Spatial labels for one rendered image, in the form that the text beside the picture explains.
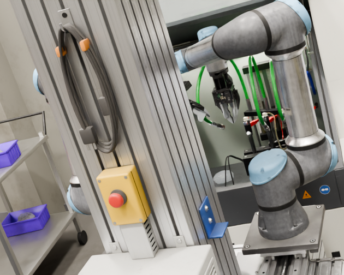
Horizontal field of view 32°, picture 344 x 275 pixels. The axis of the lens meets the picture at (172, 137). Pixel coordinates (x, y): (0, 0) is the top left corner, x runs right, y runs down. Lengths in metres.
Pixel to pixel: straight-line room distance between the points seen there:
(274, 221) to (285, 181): 0.12
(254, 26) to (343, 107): 0.99
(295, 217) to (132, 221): 0.55
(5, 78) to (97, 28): 3.58
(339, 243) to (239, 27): 1.16
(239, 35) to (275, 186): 0.44
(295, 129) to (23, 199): 3.60
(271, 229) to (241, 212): 0.65
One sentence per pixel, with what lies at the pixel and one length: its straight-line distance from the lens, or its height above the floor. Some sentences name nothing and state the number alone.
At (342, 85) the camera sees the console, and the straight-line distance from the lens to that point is 2.50.
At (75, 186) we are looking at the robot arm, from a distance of 2.00.
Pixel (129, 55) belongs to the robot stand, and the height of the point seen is 1.72.
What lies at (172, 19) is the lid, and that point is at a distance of 2.54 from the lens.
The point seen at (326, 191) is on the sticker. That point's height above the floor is 0.87.
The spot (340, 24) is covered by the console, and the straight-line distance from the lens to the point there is 2.49.
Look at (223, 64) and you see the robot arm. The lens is 2.12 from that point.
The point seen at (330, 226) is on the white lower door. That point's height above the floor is 0.71.
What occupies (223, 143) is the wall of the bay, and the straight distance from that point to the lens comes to 2.88.
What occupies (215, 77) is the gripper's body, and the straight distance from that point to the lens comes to 2.11.
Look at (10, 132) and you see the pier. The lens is 4.84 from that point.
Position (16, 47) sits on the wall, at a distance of 4.88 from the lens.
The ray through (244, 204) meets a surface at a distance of 2.40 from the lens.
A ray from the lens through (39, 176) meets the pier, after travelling 5.02.
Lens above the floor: 1.94
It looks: 18 degrees down
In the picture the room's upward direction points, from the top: 18 degrees counter-clockwise
